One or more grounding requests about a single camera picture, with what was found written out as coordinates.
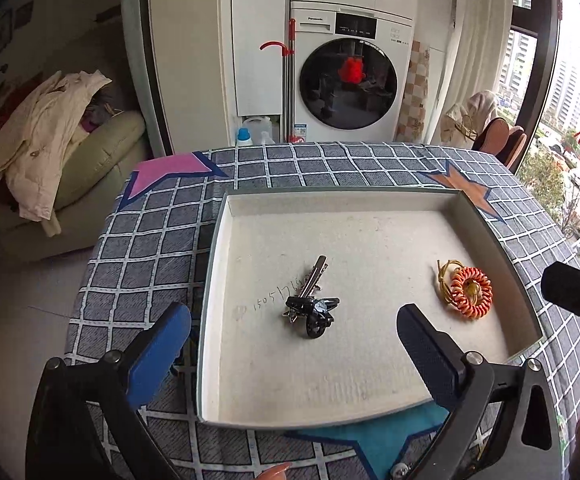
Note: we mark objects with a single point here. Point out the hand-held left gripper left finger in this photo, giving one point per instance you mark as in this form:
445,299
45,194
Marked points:
159,350

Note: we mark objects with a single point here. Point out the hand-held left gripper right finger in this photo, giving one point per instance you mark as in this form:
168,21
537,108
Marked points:
427,355

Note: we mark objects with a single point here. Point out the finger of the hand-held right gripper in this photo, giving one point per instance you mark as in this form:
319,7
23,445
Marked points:
577,295

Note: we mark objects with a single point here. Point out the grey-green cardboard box tray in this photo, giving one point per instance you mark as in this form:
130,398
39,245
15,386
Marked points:
370,240

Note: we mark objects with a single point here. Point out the grey checkered tablecloth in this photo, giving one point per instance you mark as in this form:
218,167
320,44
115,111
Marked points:
154,250

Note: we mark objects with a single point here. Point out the brown chair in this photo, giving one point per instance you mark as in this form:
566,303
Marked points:
492,137
517,145

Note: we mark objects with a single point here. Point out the pink shiny item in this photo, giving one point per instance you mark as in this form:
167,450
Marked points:
276,472

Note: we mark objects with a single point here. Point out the cream sofa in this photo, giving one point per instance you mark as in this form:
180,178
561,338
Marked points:
109,150

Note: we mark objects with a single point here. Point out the beige bag with cloth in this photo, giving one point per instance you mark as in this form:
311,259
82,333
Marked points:
462,120

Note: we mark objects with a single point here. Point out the blue-capped white bottle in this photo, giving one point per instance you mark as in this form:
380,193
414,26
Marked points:
243,139

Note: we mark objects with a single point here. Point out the beige jacket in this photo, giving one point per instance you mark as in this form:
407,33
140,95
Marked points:
39,140

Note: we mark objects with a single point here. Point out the translucent detergent jug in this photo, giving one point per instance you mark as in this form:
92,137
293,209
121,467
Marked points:
259,127

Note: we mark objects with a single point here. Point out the checkered tile panel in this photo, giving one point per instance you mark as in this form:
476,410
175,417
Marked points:
415,95

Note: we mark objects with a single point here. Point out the white curtain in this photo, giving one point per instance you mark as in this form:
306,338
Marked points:
475,25

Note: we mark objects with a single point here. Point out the white tall cabinet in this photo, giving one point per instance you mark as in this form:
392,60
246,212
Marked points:
260,35

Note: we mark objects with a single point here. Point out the white front-load washing machine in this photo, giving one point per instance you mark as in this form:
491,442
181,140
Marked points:
315,20

